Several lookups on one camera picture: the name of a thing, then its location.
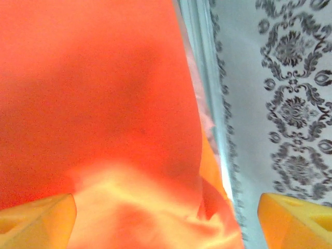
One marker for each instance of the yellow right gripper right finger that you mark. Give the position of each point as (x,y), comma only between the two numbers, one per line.
(298,228)

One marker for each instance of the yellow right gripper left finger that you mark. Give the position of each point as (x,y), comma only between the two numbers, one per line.
(33,228)

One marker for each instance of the red-orange shorts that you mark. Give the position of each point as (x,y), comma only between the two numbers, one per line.
(90,90)

